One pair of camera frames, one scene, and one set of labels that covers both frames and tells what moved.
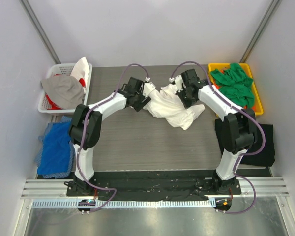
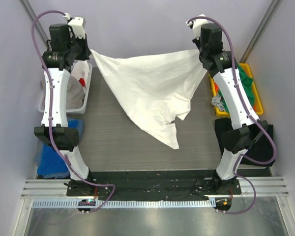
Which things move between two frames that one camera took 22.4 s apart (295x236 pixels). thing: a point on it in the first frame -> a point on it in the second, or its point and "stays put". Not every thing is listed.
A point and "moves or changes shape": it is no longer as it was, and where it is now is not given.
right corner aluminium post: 273,9 stays put
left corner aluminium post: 41,30 stays put
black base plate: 152,185 stays put
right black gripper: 183,96 -> 203,60
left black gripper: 141,102 -> 84,49
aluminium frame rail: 266,186 stays put
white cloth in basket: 81,70 stays put
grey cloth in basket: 66,91 stays put
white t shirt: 166,104 moves or changes shape
